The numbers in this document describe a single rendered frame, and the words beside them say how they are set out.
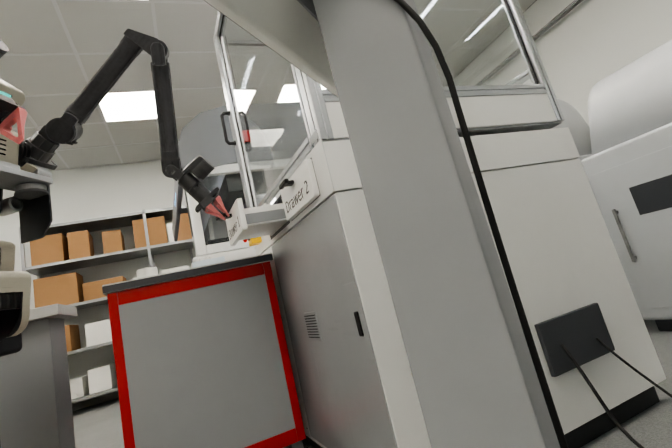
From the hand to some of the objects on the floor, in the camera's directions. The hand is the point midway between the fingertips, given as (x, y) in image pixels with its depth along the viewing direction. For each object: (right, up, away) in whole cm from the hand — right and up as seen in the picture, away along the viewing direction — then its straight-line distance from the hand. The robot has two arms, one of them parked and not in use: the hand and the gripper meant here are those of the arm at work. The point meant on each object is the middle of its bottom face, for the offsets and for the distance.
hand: (225, 216), depth 145 cm
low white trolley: (-6, -100, +14) cm, 101 cm away
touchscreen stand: (+62, -56, -100) cm, 131 cm away
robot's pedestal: (-64, -111, -1) cm, 128 cm away
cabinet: (+82, -76, +6) cm, 112 cm away
